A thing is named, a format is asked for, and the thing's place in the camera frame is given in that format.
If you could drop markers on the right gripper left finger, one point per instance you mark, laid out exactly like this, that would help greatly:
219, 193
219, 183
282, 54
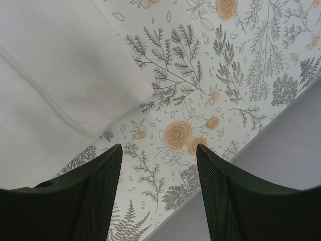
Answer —
74, 206

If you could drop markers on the floral table mat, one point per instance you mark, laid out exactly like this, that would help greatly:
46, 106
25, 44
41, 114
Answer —
221, 71

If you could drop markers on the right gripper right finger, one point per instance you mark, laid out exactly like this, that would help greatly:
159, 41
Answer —
241, 206

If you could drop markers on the white t shirt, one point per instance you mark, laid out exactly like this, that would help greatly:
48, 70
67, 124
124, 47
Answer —
66, 76

